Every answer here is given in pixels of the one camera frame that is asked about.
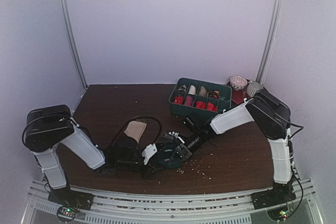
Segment beige striped sock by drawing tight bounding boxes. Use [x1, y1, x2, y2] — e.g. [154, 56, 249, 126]
[124, 119, 147, 143]

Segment left aluminium corner post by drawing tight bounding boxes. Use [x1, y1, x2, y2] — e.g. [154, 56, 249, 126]
[60, 0, 88, 90]

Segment cream rolled sock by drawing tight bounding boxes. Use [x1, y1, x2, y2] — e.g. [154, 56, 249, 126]
[188, 84, 197, 95]

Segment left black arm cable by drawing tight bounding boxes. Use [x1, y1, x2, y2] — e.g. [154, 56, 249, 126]
[107, 115, 162, 154]

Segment right aluminium corner post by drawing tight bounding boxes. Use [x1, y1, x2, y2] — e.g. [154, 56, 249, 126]
[256, 0, 284, 84]

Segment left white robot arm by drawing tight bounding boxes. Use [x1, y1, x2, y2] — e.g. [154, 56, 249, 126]
[22, 104, 161, 205]

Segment dark green christmas sock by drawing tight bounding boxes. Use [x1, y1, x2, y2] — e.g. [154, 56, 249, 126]
[152, 143, 178, 169]

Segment red socks in box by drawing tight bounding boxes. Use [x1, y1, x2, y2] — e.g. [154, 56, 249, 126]
[173, 95, 217, 111]

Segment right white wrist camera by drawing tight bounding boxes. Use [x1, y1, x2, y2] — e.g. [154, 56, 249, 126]
[167, 131, 185, 144]

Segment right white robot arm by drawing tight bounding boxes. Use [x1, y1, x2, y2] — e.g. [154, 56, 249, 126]
[162, 90, 304, 204]

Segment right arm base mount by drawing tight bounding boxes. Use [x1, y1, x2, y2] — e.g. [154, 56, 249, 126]
[251, 189, 296, 210]

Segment red round plate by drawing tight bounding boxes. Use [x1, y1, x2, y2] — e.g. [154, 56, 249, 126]
[228, 79, 261, 104]

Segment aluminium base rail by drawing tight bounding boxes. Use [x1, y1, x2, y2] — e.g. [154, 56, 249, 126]
[19, 179, 326, 223]

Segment white striped cup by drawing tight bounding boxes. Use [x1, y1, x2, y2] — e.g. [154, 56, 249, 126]
[246, 81, 264, 97]

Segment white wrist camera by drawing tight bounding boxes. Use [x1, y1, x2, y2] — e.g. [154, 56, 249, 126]
[141, 143, 158, 165]
[167, 131, 185, 144]

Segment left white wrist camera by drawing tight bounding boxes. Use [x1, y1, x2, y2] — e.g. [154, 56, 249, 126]
[141, 143, 158, 165]

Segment pink patterned bowl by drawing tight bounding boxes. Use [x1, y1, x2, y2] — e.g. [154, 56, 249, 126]
[229, 76, 248, 90]

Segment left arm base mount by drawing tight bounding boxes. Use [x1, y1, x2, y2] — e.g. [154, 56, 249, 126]
[48, 190, 93, 210]

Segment aluminium corner post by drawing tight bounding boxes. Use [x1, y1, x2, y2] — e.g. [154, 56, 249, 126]
[256, 0, 284, 84]
[60, 0, 88, 90]

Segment maroon rolled sock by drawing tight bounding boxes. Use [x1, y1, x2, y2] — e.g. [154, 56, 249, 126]
[184, 95, 194, 106]

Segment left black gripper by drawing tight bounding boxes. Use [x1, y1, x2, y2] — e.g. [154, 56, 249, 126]
[117, 155, 167, 180]

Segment green divided storage box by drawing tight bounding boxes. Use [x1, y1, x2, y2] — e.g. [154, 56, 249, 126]
[169, 78, 233, 118]

